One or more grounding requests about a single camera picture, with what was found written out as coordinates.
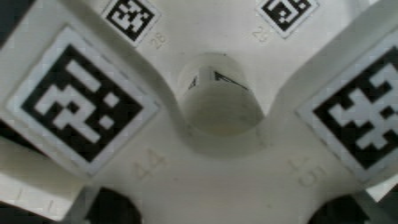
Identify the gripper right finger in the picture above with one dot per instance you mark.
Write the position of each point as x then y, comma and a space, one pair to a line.
355, 209

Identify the white cross-shaped table base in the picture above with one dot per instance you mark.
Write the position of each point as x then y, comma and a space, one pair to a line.
91, 112

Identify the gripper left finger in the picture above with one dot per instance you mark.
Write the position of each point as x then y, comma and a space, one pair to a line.
101, 207

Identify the white round table top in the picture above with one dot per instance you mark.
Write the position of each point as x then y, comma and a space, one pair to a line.
266, 33

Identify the white cylindrical table leg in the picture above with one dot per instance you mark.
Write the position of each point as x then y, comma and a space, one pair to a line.
218, 104

